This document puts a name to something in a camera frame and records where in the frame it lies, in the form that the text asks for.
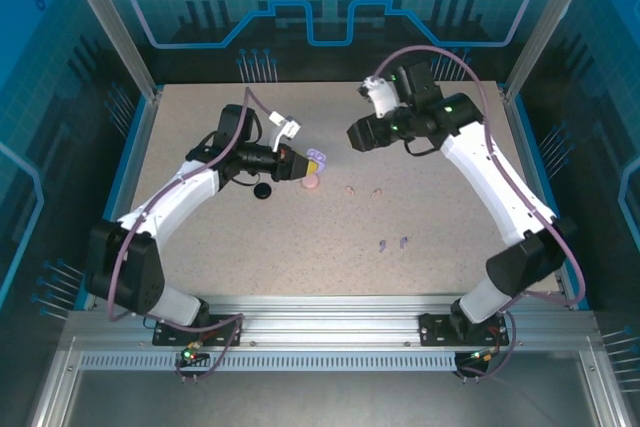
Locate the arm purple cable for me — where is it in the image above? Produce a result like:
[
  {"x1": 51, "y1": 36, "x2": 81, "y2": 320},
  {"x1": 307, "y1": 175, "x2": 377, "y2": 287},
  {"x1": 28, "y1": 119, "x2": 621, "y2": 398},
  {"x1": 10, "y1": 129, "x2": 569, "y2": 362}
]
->
[
  {"x1": 107, "y1": 87, "x2": 281, "y2": 384},
  {"x1": 372, "y1": 45, "x2": 587, "y2": 383}
]

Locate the aluminium frame post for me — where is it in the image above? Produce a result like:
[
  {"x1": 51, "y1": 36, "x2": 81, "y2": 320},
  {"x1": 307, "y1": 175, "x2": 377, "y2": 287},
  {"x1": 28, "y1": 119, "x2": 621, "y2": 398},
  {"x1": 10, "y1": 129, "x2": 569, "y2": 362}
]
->
[
  {"x1": 501, "y1": 0, "x2": 605, "y2": 102},
  {"x1": 55, "y1": 0, "x2": 165, "y2": 101}
]

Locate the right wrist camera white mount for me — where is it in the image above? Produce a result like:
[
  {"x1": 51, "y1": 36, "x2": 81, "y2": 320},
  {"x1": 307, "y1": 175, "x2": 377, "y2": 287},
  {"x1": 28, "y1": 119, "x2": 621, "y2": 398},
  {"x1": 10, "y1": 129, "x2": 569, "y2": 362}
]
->
[{"x1": 356, "y1": 75, "x2": 402, "y2": 119}]

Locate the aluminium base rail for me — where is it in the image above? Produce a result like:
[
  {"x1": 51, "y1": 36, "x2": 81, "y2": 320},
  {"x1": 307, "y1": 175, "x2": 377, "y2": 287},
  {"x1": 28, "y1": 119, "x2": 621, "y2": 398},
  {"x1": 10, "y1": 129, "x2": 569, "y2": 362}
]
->
[{"x1": 67, "y1": 292, "x2": 601, "y2": 354}]

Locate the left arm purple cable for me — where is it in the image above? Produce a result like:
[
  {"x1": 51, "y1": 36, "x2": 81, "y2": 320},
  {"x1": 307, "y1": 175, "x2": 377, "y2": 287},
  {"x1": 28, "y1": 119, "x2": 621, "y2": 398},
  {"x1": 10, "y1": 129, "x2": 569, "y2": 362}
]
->
[{"x1": 107, "y1": 87, "x2": 281, "y2": 384}]

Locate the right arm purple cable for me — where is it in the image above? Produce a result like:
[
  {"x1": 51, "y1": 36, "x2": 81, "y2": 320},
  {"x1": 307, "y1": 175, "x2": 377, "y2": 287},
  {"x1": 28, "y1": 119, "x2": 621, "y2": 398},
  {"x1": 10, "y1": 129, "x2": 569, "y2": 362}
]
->
[{"x1": 372, "y1": 45, "x2": 587, "y2": 383}]

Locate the slotted grey cable duct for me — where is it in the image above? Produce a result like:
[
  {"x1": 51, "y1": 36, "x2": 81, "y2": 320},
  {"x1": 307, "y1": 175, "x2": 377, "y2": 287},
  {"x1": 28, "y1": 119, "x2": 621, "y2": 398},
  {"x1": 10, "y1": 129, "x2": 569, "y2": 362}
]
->
[{"x1": 79, "y1": 350, "x2": 584, "y2": 374}]

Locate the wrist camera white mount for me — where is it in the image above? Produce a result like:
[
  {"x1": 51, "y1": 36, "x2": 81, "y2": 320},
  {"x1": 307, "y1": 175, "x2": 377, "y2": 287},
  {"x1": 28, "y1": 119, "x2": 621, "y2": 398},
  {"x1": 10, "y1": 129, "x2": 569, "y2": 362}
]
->
[
  {"x1": 356, "y1": 75, "x2": 402, "y2": 119},
  {"x1": 267, "y1": 113, "x2": 304, "y2": 151}
]

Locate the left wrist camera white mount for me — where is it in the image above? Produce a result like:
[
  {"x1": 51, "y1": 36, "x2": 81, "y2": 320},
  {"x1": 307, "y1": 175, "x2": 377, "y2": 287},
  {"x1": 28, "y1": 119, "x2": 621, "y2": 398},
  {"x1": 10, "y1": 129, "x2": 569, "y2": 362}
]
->
[{"x1": 267, "y1": 113, "x2": 304, "y2": 151}]

